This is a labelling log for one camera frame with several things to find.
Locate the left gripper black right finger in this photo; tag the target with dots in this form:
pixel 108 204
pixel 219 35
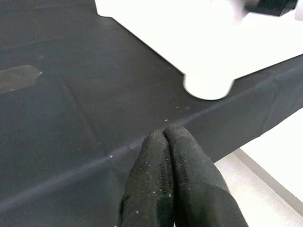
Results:
pixel 201 189

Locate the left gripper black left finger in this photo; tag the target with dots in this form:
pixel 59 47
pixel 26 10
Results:
pixel 149 184

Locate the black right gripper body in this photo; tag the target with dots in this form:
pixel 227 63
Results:
pixel 272 6

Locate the white plastic table top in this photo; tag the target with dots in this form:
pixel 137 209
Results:
pixel 189 47

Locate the clear cross-shaped tape patch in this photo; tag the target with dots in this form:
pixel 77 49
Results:
pixel 16 76

